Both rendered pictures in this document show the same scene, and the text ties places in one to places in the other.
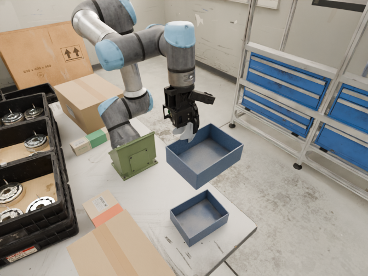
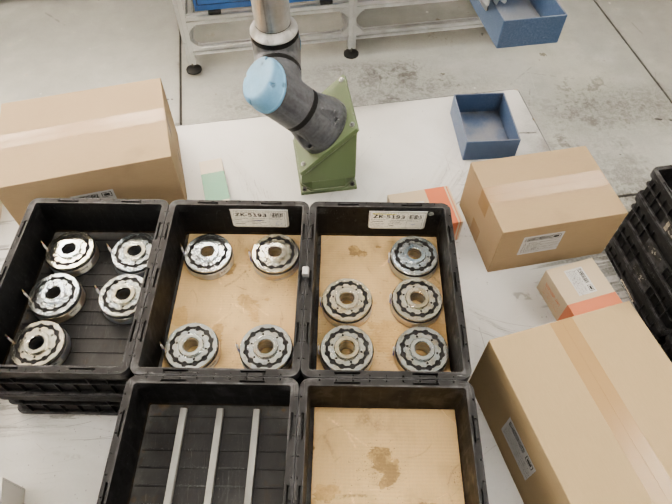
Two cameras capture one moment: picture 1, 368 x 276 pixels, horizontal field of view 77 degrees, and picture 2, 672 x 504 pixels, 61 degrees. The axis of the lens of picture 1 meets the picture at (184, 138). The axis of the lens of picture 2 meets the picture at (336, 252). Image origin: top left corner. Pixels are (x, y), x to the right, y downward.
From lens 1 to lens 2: 1.28 m
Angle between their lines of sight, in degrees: 42
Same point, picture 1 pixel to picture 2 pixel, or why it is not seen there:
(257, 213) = not seen: hidden behind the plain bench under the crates
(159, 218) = (455, 170)
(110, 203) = (419, 198)
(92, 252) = (523, 208)
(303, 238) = not seen: hidden behind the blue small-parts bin
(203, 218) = (482, 128)
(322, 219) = (445, 89)
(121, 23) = not seen: outside the picture
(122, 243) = (525, 178)
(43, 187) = (351, 259)
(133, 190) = (385, 183)
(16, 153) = (210, 298)
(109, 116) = (298, 93)
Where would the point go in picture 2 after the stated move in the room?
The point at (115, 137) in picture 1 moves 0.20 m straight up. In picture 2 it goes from (328, 120) to (327, 48)
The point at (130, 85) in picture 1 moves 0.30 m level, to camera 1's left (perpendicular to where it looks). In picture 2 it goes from (285, 14) to (205, 89)
